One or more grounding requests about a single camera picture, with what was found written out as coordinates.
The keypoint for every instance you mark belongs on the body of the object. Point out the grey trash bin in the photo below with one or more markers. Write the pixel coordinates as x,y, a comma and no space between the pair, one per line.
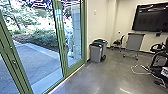
96,53

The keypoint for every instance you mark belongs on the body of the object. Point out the grey stone pillar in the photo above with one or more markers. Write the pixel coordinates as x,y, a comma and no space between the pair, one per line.
77,30

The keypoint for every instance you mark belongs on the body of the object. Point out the small black chair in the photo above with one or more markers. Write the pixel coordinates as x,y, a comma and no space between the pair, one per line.
118,41

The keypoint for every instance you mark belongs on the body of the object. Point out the green garden bush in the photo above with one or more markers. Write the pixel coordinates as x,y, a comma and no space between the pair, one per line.
40,38

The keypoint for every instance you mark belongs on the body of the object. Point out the black swivel chair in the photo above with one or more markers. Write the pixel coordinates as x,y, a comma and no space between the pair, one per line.
159,61

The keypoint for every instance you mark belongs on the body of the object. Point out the white wall switch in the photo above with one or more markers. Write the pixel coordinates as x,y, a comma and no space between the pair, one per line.
95,12

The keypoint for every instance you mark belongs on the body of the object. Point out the wall outlet blue plug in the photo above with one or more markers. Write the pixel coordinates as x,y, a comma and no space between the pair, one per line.
119,32

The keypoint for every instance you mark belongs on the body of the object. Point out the green window frame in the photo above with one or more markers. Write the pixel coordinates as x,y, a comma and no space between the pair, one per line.
13,63

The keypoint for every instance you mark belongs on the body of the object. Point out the black wall screen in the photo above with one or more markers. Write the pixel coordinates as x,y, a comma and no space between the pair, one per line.
151,16

